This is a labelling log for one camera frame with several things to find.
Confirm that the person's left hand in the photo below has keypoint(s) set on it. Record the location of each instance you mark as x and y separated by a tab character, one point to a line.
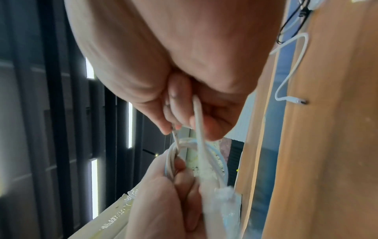
156	205

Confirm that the person's right hand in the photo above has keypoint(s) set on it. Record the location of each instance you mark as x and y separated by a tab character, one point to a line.
165	46

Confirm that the clear plastic bag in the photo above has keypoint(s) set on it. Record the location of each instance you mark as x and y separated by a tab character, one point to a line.
224	210

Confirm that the cream printed carton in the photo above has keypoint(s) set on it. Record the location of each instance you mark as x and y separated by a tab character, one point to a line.
109	217

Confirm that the black window frame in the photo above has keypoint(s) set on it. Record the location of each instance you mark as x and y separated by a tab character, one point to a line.
56	116

